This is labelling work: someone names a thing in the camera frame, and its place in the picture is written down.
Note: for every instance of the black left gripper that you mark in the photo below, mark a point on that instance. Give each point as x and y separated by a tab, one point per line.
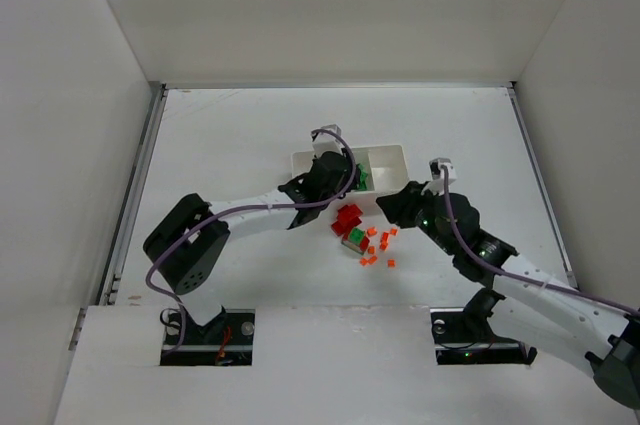
345	173

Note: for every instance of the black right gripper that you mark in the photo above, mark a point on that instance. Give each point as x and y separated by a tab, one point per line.
401	203

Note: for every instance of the green lego brick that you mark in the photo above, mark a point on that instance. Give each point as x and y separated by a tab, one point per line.
361	180

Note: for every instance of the green red lego block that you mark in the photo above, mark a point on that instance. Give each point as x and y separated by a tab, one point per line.
356	240

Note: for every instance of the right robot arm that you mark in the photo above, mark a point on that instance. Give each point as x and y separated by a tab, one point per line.
519	301

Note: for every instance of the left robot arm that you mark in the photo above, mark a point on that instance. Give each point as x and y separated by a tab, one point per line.
185	246

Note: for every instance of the red lego brick pile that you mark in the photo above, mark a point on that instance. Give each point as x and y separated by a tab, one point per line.
348	217

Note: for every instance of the white three-compartment container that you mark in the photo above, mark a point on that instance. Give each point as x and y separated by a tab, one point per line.
387	174

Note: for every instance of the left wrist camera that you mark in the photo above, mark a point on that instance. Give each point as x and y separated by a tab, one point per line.
325	139

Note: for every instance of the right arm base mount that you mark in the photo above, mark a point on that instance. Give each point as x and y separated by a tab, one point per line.
463	336

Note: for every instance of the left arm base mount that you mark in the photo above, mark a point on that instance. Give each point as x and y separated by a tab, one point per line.
225	341

